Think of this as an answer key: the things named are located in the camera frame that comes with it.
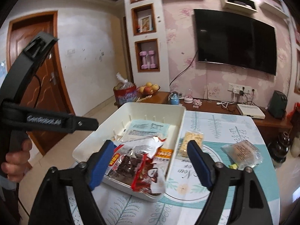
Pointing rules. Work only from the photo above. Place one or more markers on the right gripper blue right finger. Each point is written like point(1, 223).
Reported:
point(202, 163)

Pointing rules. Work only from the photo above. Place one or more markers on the dark red jujube packet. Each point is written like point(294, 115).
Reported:
point(126, 161)

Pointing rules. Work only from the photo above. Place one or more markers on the white set-top box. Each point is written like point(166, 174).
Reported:
point(250, 111)

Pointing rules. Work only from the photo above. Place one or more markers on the brown wooden door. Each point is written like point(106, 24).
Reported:
point(47, 90)

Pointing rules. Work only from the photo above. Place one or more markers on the fruit bowl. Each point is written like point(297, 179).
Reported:
point(148, 89)

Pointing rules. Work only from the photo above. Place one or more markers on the blue snow globe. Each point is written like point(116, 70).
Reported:
point(174, 98)

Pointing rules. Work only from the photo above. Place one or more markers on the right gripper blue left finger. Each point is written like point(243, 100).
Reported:
point(98, 163)

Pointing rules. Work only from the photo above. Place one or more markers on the black wall television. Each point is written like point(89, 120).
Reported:
point(237, 40)

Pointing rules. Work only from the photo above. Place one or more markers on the red gift box with bag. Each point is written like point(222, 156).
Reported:
point(125, 91)

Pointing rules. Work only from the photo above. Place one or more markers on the dark ceramic jar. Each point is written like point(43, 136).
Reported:
point(279, 148)

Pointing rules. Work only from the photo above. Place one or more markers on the brown chocolate snack packet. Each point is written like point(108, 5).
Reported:
point(149, 178)

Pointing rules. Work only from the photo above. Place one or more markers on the dark green air fryer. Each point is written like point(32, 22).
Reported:
point(277, 105)

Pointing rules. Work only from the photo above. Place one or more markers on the framed picture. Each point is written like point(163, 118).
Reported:
point(145, 24)

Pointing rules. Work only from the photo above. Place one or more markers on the person left hand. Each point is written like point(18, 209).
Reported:
point(16, 162)

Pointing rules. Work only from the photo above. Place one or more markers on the white orange oat bar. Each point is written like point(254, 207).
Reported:
point(162, 159)

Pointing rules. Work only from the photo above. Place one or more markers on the wall power outlet strip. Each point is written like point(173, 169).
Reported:
point(235, 88)

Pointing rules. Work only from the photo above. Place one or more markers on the wooden tv cabinet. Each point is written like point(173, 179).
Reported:
point(269, 127)

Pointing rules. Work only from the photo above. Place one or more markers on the large rice cracker bag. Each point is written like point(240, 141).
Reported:
point(140, 129)

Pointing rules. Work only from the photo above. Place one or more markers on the white red snack bag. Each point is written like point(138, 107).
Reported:
point(146, 146)

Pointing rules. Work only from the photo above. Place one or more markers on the round brown cake pack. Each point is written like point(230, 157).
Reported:
point(243, 154)

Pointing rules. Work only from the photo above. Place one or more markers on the white plastic storage bin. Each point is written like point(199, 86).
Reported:
point(120, 120)

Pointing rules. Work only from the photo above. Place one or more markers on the pink dumbbell pair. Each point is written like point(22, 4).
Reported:
point(148, 60)

